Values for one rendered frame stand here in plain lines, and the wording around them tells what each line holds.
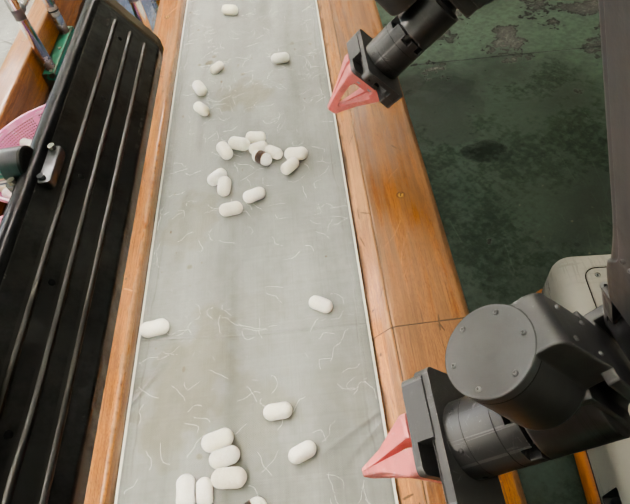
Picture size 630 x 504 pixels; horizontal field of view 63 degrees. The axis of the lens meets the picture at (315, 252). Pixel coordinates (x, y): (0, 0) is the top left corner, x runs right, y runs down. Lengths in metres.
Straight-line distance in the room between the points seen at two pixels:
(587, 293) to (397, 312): 0.72
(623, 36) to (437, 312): 0.47
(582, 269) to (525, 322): 1.03
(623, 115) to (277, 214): 0.61
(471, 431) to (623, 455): 0.80
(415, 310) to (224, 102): 0.56
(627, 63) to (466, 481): 0.28
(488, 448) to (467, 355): 0.09
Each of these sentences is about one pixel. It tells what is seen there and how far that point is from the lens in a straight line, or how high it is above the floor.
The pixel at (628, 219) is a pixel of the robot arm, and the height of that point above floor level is 1.12.
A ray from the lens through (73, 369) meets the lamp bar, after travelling 0.32.
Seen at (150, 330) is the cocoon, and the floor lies 0.76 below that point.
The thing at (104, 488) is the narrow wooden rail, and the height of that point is 0.76.
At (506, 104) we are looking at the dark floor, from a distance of 2.18.
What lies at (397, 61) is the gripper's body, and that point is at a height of 0.92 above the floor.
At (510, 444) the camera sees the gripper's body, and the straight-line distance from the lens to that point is 0.38.
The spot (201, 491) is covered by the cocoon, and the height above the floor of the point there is 0.76.
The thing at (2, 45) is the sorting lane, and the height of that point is 0.74.
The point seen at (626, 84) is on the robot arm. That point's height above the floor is 1.19.
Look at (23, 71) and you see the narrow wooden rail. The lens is 1.29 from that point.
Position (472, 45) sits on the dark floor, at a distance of 2.49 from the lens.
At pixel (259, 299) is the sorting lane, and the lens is 0.70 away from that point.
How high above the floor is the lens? 1.32
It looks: 52 degrees down
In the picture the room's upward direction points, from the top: 11 degrees counter-clockwise
